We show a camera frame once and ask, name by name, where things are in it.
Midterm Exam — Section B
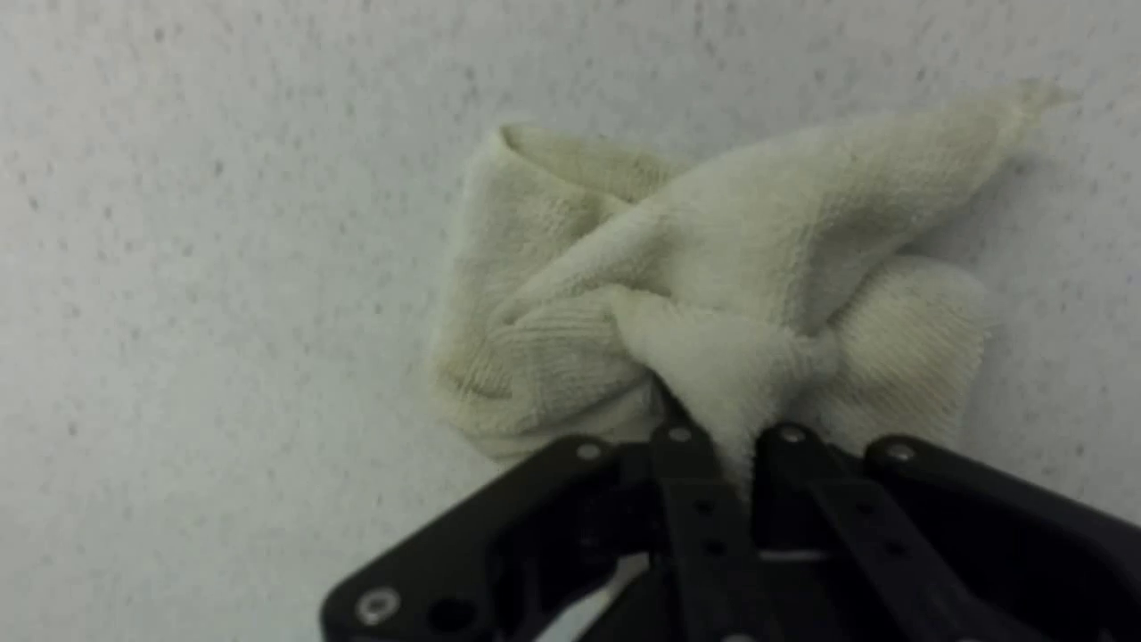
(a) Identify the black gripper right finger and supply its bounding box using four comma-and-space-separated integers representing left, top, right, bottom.
753, 418, 1141, 642

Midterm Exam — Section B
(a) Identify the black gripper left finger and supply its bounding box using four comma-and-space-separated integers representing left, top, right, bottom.
317, 423, 766, 642

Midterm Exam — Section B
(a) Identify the cream wiping cloth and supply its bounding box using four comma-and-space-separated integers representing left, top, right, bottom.
426, 77, 1070, 481

